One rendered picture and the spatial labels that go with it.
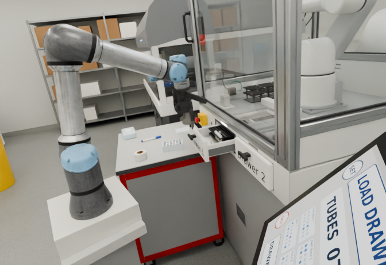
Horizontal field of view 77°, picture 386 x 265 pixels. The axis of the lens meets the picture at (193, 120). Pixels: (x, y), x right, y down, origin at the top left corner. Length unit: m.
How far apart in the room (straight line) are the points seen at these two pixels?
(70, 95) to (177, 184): 0.81
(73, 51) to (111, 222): 0.58
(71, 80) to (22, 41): 4.64
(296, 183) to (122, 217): 0.61
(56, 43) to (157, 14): 1.19
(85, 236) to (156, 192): 0.63
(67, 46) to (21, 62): 4.79
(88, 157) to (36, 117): 4.90
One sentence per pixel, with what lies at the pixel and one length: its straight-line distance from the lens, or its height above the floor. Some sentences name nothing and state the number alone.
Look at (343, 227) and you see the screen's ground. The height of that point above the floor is 1.12.
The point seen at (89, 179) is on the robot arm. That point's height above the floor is 0.97.
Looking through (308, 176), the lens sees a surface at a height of 0.91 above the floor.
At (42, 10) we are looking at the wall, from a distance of 5.53.
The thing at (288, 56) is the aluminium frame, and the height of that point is 1.30.
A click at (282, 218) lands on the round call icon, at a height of 1.02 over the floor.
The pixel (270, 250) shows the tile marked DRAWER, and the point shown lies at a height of 1.00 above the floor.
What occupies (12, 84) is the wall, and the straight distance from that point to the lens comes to 5.75.
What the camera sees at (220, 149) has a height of 0.86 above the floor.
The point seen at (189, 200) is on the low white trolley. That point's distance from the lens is 1.57.
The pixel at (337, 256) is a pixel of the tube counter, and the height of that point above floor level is 1.12.
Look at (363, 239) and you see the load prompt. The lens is 0.36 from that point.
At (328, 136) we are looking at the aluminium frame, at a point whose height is 1.03.
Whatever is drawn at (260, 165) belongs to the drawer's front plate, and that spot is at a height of 0.90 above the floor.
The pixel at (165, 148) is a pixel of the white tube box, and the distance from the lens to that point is 1.47.
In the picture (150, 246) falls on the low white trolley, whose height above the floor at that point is 0.20.
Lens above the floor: 1.38
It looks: 18 degrees down
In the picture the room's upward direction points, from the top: 7 degrees counter-clockwise
